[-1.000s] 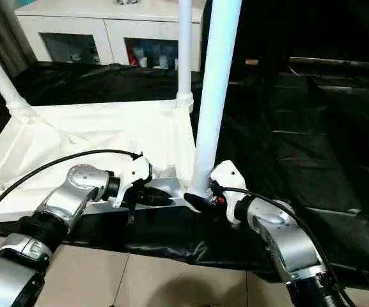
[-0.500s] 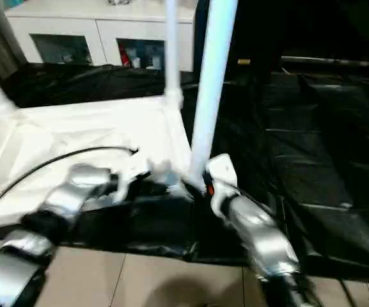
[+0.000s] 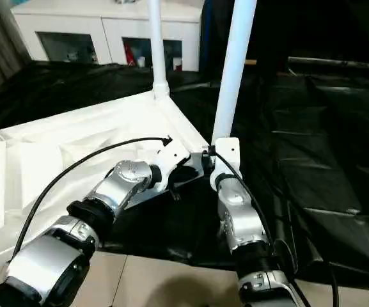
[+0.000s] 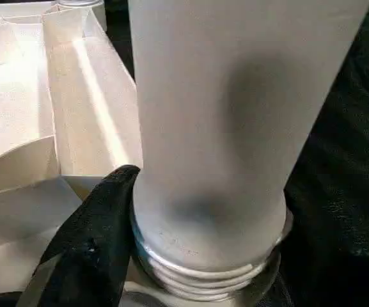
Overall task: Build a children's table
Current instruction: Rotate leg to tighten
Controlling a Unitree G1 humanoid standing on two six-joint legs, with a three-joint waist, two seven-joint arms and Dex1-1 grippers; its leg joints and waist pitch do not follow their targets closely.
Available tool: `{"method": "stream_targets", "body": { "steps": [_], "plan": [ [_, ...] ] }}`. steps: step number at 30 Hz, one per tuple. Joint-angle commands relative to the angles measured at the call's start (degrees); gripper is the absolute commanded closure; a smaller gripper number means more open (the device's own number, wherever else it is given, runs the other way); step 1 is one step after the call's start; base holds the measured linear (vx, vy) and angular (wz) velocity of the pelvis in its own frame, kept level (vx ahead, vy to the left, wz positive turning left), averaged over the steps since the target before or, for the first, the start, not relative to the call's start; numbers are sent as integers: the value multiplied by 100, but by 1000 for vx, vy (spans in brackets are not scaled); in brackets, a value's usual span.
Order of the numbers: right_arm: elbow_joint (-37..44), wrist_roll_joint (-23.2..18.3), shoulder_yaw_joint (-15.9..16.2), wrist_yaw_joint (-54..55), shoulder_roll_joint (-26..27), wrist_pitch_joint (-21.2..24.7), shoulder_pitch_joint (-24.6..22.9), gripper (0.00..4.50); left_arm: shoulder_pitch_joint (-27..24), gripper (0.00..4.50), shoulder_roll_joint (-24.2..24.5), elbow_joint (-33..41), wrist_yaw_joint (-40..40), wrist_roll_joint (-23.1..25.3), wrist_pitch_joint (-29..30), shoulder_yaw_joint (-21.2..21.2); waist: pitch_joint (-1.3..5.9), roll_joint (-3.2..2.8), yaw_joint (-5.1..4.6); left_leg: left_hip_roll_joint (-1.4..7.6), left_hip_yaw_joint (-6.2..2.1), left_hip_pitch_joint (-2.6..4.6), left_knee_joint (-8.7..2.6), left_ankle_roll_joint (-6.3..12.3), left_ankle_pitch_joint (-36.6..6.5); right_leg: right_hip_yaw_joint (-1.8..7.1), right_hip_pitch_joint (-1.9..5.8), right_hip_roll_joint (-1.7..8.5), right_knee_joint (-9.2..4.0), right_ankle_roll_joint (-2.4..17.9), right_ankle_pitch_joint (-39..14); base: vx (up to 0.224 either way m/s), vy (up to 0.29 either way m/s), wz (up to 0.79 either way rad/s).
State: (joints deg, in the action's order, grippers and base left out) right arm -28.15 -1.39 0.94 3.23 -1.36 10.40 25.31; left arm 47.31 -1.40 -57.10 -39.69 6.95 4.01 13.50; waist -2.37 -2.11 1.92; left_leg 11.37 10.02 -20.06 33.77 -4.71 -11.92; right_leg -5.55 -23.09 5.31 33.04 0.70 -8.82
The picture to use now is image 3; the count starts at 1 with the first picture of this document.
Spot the white plastic table top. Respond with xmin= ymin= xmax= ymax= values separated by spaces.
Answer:
xmin=0 ymin=91 xmax=216 ymax=278

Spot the black mat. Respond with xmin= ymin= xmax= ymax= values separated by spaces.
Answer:
xmin=0 ymin=60 xmax=369 ymax=285

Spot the small red item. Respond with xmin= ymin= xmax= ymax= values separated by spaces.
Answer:
xmin=123 ymin=44 xmax=134 ymax=67

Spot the long black bar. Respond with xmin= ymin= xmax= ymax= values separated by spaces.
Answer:
xmin=287 ymin=56 xmax=369 ymax=70

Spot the white cabinet with glass doors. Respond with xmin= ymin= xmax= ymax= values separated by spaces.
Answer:
xmin=10 ymin=0 xmax=201 ymax=72

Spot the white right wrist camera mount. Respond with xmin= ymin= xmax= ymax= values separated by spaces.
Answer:
xmin=209 ymin=137 xmax=242 ymax=190

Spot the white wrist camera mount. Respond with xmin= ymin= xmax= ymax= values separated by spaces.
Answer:
xmin=153 ymin=140 xmax=192 ymax=190
xmin=209 ymin=137 xmax=242 ymax=190

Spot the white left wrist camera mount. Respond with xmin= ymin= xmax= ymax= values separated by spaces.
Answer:
xmin=153 ymin=140 xmax=192 ymax=190

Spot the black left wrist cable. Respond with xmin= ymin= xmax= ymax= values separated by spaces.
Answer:
xmin=10 ymin=136 xmax=173 ymax=260

